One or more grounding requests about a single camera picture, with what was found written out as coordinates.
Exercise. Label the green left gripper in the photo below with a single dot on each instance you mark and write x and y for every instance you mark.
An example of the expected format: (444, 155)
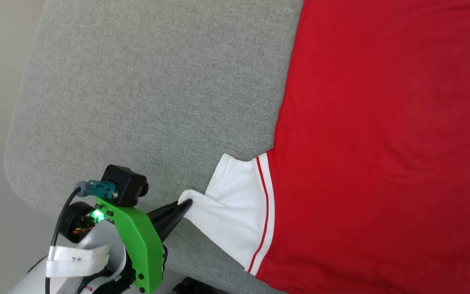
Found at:
(141, 245)

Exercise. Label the grey fabric cushion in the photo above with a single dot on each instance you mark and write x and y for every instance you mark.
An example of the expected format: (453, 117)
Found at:
(137, 81)

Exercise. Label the teal left camera connector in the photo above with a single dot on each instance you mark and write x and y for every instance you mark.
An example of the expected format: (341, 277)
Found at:
(100, 188)

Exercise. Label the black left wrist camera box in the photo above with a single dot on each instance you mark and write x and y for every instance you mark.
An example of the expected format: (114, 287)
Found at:
(125, 185)

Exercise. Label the robot wheeled base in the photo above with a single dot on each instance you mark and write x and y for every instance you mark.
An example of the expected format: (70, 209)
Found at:
(194, 286)

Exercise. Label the red and white T-shirt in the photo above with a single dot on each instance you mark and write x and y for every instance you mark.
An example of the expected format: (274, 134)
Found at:
(382, 143)

